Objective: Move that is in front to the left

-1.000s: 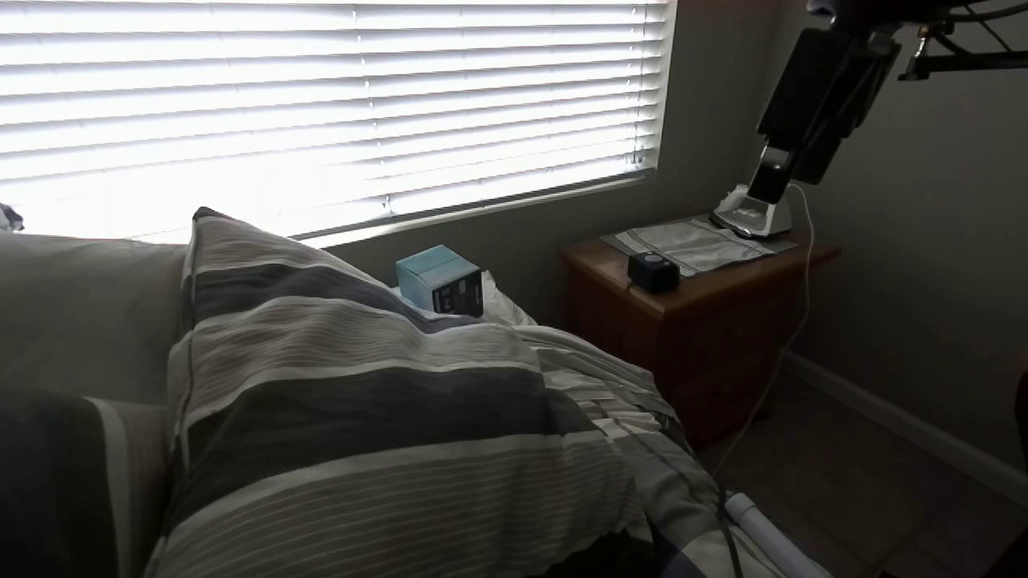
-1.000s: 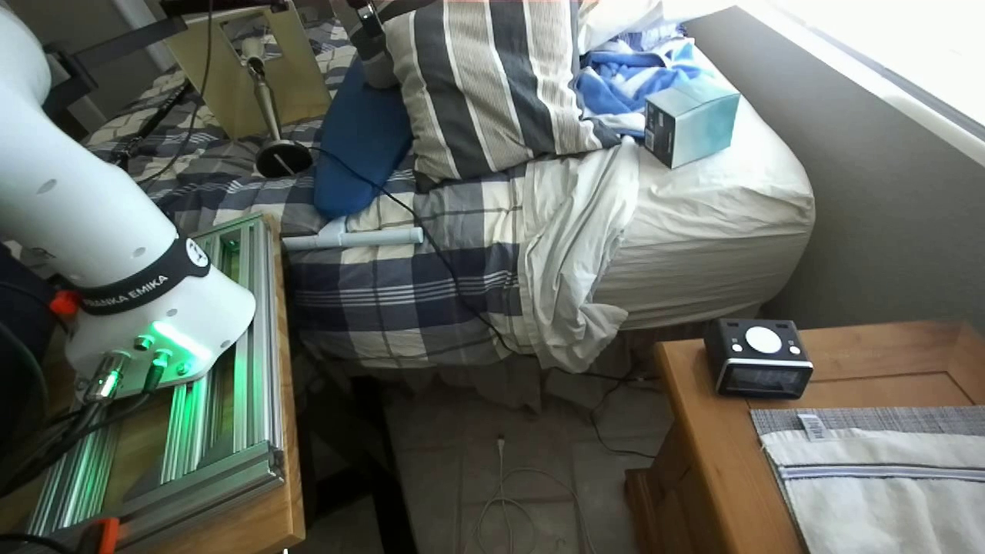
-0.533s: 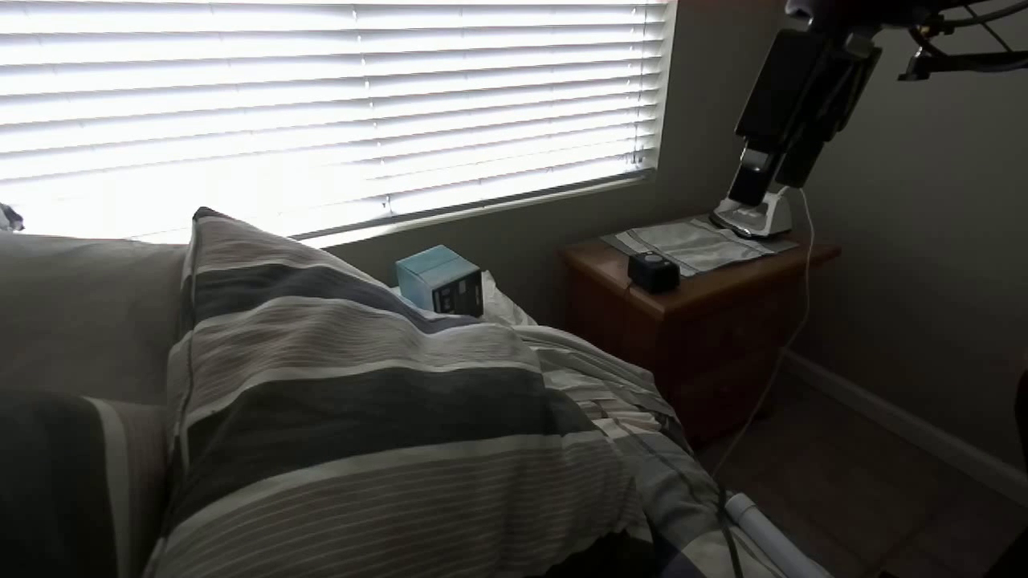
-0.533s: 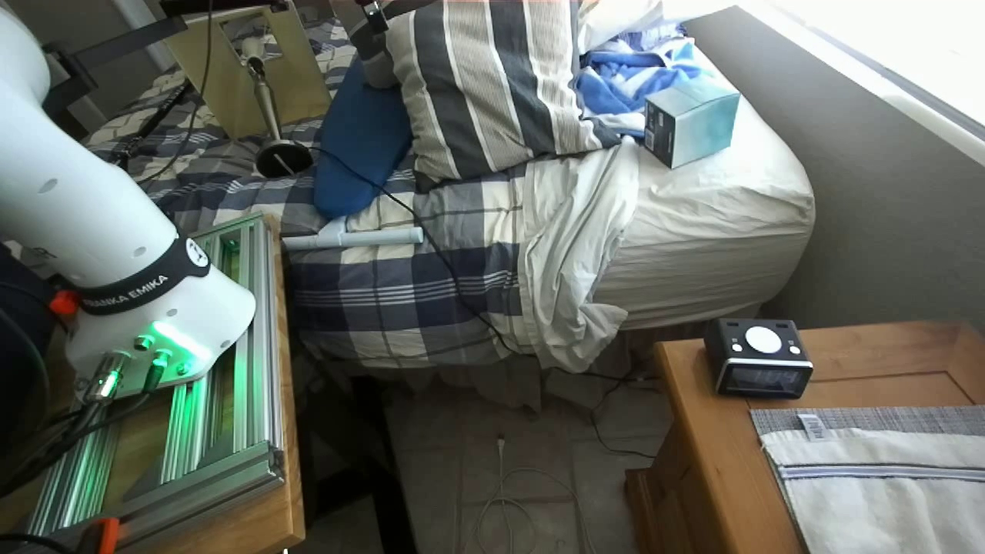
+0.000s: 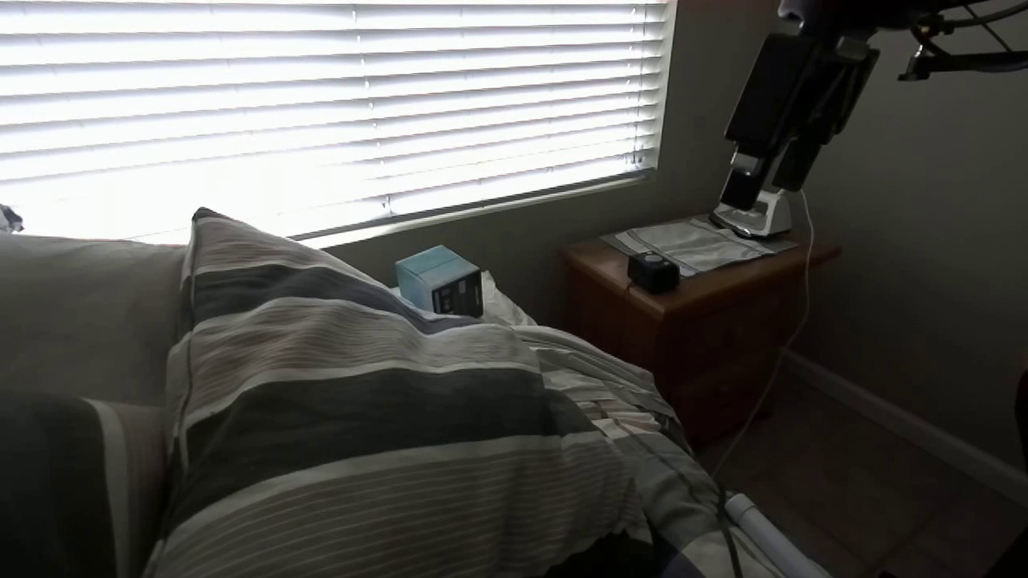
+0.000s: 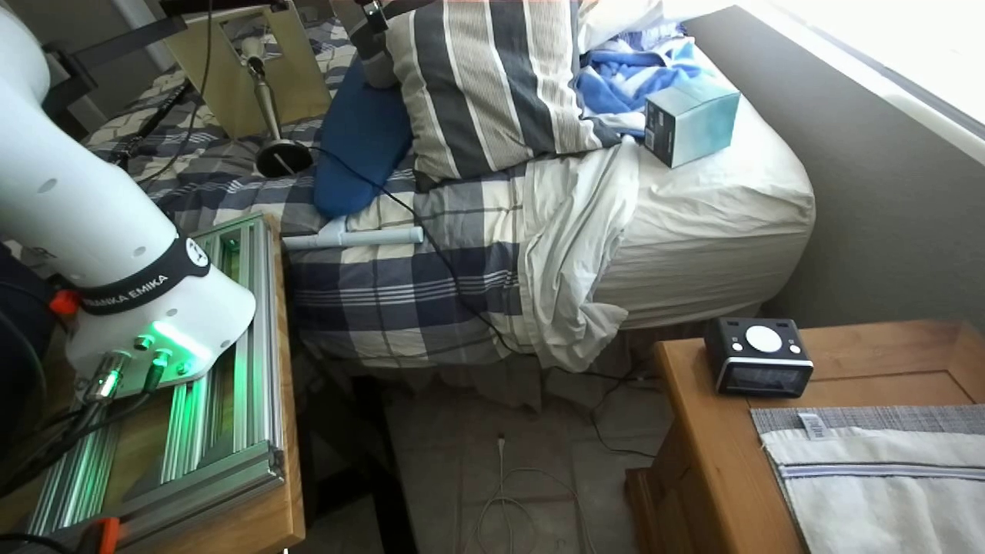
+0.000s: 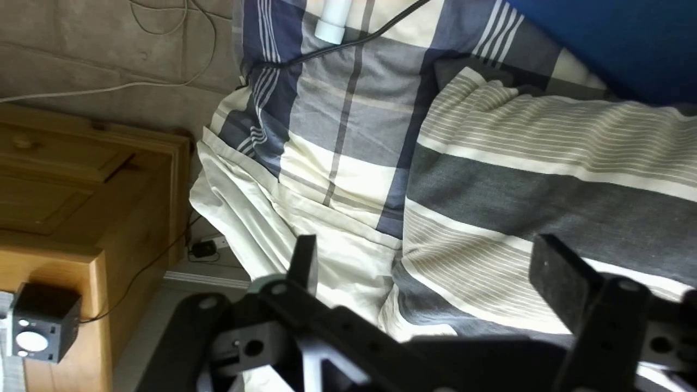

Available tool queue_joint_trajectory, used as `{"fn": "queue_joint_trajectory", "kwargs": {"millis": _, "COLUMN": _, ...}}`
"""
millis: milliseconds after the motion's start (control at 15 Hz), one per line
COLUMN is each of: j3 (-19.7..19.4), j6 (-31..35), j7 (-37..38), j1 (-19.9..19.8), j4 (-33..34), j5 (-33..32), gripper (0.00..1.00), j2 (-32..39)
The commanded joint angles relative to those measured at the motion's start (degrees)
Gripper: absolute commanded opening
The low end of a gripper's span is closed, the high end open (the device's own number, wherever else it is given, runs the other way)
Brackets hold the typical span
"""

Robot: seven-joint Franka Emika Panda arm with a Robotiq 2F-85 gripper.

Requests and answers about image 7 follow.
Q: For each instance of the wooden bedside cabinet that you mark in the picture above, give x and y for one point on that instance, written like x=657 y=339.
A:
x=81 y=218

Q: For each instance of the white wall socket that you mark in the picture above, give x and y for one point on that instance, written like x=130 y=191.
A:
x=218 y=244

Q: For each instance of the black plug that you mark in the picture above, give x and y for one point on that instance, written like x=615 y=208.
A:
x=203 y=249

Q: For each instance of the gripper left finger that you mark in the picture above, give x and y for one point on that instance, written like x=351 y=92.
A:
x=337 y=326

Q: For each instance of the white plastic tube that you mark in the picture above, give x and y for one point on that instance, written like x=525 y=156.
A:
x=333 y=19

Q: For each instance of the checked blue white duvet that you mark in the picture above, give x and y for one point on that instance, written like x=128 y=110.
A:
x=337 y=136

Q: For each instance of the small black box speaker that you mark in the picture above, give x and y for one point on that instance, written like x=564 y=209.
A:
x=41 y=324

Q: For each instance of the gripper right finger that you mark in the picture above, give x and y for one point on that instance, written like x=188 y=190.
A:
x=610 y=326

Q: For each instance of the striped grey beige pillow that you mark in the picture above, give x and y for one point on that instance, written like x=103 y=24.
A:
x=544 y=185

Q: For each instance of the blue fabric cushion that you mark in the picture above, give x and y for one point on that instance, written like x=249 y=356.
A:
x=615 y=38

